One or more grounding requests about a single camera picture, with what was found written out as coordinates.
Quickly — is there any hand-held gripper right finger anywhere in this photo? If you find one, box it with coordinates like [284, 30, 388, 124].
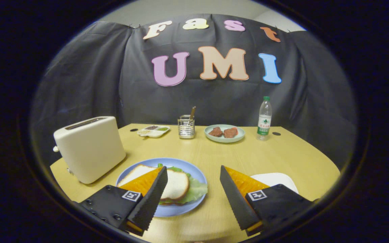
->
[219, 165, 313, 237]

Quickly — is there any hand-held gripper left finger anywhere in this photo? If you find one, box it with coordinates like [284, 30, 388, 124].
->
[79, 166, 168, 237]

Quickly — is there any white bread slice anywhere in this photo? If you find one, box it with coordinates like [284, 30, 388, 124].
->
[118, 164, 190, 200]

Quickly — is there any green lettuce leaf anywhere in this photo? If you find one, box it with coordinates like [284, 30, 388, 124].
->
[157, 163, 208, 205]

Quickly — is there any blue round plate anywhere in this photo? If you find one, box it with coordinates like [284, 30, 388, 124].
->
[116, 158, 208, 217]

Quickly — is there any white rectangular plate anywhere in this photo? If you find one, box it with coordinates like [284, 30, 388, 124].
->
[251, 172, 299, 194]

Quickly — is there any pale green plate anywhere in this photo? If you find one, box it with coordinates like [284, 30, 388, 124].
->
[204, 124, 245, 143]

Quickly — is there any white divided condiment tray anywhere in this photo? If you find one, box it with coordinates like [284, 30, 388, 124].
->
[137, 125, 171, 138]

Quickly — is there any cream white toaster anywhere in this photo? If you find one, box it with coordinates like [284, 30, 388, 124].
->
[53, 116, 127, 184]

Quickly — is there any clear plastic water bottle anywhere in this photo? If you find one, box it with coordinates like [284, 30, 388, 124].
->
[256, 96, 273, 141]

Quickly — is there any black backdrop cloth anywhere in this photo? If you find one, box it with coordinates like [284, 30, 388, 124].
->
[31, 13, 358, 169]

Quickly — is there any metal wire utensil holder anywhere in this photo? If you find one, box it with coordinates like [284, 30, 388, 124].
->
[178, 115, 196, 139]

